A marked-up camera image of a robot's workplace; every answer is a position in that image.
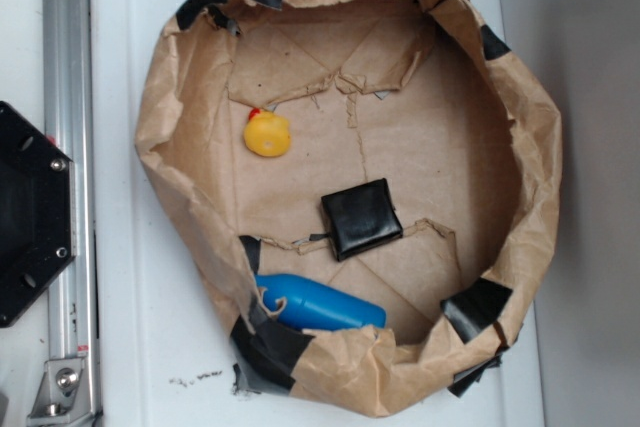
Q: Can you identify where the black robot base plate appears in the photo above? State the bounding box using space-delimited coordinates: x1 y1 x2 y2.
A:
1 102 74 328

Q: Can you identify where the blue plastic bottle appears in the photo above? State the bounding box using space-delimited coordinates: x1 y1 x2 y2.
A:
255 274 387 331

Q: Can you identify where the yellow rubber duck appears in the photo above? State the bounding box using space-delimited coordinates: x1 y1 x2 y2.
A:
243 108 291 157

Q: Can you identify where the metal corner bracket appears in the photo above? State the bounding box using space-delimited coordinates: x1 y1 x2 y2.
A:
26 358 90 426

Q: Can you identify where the brown paper bag bin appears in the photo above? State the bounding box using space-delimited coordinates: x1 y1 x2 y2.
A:
135 0 562 417

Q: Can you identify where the aluminium extrusion rail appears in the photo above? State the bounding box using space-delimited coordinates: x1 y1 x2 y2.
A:
43 0 103 426

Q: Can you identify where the black square pouch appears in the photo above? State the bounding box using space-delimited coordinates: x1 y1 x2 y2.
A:
321 178 403 262

